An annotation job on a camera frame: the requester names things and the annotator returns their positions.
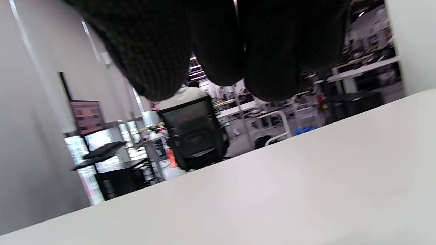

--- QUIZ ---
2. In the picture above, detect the black backpack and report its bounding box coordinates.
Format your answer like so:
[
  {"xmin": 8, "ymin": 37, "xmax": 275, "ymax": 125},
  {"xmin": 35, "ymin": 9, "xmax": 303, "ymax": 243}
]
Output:
[{"xmin": 255, "ymin": 135, "xmax": 273, "ymax": 149}]

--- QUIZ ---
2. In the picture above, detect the black computer monitor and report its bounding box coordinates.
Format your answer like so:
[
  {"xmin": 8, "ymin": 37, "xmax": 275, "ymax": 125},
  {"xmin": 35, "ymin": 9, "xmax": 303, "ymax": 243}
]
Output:
[{"xmin": 69, "ymin": 100, "xmax": 107, "ymax": 136}]

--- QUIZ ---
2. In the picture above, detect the black office chair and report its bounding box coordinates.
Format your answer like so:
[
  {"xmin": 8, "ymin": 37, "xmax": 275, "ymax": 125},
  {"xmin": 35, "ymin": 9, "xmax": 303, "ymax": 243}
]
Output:
[{"xmin": 157, "ymin": 95, "xmax": 229, "ymax": 172}]

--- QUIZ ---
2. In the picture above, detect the red and white box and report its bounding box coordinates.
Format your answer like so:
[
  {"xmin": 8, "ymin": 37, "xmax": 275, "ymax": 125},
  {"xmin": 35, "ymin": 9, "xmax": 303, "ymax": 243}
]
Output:
[{"xmin": 166, "ymin": 148, "xmax": 179, "ymax": 169}]

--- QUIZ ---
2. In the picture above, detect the brown side table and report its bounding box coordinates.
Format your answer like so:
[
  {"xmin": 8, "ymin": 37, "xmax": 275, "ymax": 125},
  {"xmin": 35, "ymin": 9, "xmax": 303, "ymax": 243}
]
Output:
[{"xmin": 245, "ymin": 107, "xmax": 283, "ymax": 119}]

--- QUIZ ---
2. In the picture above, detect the white background desk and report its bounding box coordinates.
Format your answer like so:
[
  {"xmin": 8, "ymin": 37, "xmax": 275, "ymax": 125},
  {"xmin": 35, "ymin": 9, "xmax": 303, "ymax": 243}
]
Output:
[{"xmin": 327, "ymin": 56, "xmax": 401, "ymax": 94}]

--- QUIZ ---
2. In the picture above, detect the person's right hand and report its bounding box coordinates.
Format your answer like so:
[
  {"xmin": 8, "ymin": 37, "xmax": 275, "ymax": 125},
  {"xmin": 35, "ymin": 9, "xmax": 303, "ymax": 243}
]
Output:
[{"xmin": 63, "ymin": 0, "xmax": 353, "ymax": 102}]

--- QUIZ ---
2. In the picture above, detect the black keyboard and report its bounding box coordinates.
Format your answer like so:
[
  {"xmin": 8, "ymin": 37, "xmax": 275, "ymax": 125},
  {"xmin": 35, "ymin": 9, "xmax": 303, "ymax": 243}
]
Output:
[{"xmin": 83, "ymin": 141, "xmax": 127, "ymax": 160}]

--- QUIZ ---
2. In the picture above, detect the black computer tower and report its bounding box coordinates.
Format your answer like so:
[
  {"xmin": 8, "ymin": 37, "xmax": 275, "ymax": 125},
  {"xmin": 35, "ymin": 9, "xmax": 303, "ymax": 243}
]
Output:
[{"xmin": 95, "ymin": 166, "xmax": 152, "ymax": 201}]

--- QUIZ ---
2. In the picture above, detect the blue plastic bag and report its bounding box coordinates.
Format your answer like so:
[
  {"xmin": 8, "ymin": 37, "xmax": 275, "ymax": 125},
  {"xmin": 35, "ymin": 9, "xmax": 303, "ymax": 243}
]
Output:
[{"xmin": 295, "ymin": 126, "xmax": 318, "ymax": 136}]

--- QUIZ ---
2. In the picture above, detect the black computer stand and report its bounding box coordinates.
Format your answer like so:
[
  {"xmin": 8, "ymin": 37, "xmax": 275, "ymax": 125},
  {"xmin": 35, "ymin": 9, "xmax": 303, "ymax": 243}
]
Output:
[{"xmin": 71, "ymin": 136, "xmax": 160, "ymax": 201}]

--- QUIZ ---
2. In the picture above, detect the white tubular rolling cart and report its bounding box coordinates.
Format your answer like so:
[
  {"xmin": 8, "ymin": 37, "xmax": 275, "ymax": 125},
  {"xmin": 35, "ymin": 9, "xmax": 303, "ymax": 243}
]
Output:
[{"xmin": 264, "ymin": 110, "xmax": 293, "ymax": 147}]

